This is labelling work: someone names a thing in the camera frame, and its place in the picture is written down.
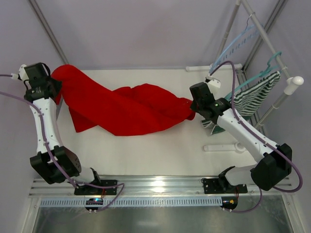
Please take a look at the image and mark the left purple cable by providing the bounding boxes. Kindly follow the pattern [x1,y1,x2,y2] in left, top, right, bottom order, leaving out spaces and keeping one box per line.
[0,74,125,214]

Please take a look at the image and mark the white clothes rack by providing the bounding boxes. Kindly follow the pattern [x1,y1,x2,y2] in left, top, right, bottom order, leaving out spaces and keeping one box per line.
[186,0,305,152]

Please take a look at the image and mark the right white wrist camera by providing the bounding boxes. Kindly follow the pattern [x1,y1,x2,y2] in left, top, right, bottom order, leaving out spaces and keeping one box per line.
[205,76,221,95]

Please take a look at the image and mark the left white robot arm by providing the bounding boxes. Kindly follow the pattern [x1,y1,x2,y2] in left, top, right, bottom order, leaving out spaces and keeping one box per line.
[19,63,102,195]

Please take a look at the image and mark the teal hanger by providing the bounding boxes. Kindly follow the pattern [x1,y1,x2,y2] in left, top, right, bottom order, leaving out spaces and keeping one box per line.
[225,51,282,100]

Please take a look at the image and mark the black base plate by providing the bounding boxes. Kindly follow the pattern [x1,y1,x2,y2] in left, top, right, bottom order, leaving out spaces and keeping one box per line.
[201,178,248,194]
[74,180,118,196]

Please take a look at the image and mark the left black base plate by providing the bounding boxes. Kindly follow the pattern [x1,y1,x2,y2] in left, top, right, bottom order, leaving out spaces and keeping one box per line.
[74,180,118,196]

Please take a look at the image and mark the red trousers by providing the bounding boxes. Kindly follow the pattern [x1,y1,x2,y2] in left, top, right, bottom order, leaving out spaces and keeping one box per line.
[52,65,195,136]

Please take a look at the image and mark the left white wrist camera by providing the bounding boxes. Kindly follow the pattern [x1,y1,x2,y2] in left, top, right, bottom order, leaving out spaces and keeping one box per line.
[11,64,28,81]

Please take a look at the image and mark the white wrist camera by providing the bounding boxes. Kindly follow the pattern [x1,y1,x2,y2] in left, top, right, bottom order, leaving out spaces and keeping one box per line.
[11,64,28,81]
[205,76,221,95]

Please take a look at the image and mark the slotted cable duct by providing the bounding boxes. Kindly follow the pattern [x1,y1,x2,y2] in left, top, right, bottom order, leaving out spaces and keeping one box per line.
[39,196,223,208]

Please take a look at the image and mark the green white striped garment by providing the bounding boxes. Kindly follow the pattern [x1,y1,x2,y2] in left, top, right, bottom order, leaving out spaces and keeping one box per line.
[200,71,281,136]

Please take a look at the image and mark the light blue hanger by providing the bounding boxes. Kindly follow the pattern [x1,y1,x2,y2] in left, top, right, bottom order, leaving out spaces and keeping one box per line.
[209,13,259,74]

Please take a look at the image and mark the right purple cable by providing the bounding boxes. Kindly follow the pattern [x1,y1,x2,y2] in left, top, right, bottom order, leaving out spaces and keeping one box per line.
[210,60,303,213]

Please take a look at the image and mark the aluminium mounting rail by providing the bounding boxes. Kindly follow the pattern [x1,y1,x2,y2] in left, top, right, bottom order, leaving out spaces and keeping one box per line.
[29,175,294,198]

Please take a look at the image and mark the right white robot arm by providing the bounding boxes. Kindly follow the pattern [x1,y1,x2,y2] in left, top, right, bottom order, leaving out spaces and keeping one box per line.
[190,82,293,191]

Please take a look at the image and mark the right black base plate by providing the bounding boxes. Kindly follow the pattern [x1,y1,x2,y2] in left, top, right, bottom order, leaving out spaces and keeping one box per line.
[201,178,248,194]

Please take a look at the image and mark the purple cable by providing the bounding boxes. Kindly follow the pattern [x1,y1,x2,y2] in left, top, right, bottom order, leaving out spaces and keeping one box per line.
[210,60,303,213]
[0,74,125,214]

